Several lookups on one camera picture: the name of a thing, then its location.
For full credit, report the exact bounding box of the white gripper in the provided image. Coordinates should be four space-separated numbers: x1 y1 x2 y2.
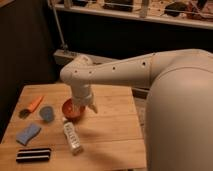
71 84 98 114

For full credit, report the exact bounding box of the red ceramic bowl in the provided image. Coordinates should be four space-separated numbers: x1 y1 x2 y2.
62 99 85 121

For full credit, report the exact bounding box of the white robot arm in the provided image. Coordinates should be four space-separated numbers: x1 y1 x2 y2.
60 49 213 171

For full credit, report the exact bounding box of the wooden table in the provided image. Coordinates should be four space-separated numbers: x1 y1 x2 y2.
0 84 146 171

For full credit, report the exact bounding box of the metal pole stand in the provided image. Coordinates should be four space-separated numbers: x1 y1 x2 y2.
50 0 77 56

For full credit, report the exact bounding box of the blue sponge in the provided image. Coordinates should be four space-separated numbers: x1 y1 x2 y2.
16 123 41 146

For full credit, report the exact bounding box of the black white striped block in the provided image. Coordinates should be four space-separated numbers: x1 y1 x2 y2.
16 148 51 163

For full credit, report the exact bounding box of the cluttered back shelf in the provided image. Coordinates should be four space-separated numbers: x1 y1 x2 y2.
47 0 213 30

